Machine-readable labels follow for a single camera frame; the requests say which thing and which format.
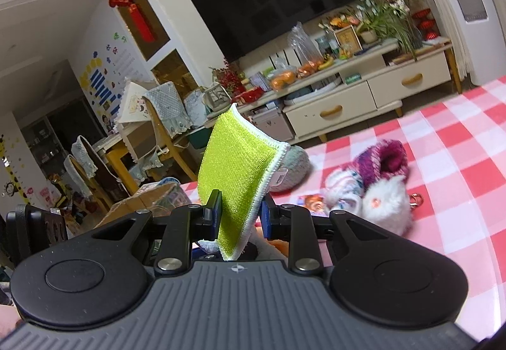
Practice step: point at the framed picture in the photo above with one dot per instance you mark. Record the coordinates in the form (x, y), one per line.
(348, 40)

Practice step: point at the white fluffy pompom keychain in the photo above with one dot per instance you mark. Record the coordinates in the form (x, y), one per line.
(387, 205)

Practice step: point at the wooden chair with lace cover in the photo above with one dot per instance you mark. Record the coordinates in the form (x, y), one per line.
(170, 120)

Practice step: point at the purple knitted hat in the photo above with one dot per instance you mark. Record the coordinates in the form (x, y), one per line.
(384, 160)

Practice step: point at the cardboard box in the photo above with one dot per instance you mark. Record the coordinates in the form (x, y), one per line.
(160, 199)

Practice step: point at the red white checkered tablecloth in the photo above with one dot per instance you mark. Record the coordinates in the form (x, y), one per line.
(456, 155)

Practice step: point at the potted flower plant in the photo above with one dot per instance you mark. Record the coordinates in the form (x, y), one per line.
(389, 19)

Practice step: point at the cream TV cabinet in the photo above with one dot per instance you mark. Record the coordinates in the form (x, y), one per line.
(352, 91)

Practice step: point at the white knotted cloth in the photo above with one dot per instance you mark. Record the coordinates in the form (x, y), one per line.
(343, 190)

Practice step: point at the clear plastic bag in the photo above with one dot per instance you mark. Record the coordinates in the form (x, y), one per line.
(304, 47)

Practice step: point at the green microfiber cloth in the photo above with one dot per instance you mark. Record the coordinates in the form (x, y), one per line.
(239, 161)

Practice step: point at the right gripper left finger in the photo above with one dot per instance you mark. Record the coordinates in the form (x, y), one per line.
(183, 227)

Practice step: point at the red lantern ornament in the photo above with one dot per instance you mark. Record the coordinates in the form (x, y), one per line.
(426, 24)

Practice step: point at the red gift box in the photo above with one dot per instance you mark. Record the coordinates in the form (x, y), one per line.
(249, 96)

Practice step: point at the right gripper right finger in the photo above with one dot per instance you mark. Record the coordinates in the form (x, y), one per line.
(294, 225)

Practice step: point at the grey-green crochet pouch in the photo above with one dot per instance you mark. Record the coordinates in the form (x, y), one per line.
(294, 168)

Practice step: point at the bag of oranges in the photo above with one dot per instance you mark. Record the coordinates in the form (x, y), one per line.
(280, 78)

